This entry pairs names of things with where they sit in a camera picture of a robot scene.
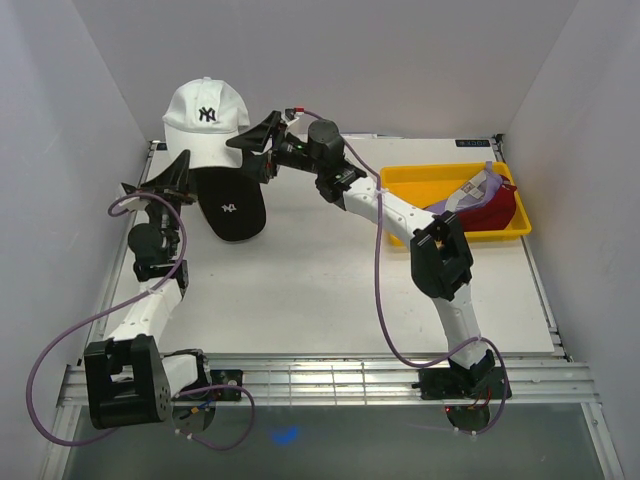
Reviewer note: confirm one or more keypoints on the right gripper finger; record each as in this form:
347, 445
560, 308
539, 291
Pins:
258, 167
256, 138

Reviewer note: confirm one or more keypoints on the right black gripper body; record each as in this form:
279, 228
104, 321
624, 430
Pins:
294, 153

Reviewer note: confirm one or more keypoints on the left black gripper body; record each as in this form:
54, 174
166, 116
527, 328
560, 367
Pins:
164, 215

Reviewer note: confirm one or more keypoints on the black and white cap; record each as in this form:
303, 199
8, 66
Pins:
232, 203

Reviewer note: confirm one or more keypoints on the white baseball cap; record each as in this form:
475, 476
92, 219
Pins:
202, 116

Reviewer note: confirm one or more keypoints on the lavender cap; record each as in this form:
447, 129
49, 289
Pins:
473, 194

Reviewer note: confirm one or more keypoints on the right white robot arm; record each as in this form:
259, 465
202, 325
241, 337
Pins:
440, 257

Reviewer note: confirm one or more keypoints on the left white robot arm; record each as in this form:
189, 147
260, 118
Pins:
129, 382

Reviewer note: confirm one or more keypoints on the red cap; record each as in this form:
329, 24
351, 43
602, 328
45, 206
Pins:
496, 214

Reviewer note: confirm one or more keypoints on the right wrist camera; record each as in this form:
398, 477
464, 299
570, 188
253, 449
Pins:
292, 114

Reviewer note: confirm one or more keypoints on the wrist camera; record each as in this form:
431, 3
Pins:
128, 201
292, 114

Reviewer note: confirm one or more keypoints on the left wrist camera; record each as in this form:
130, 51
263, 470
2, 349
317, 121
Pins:
128, 201

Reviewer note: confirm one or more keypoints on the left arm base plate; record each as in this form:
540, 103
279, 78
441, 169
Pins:
229, 380

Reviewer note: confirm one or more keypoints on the aluminium frame rail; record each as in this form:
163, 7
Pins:
377, 382

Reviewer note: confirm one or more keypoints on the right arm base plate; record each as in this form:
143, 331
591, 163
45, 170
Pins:
448, 383

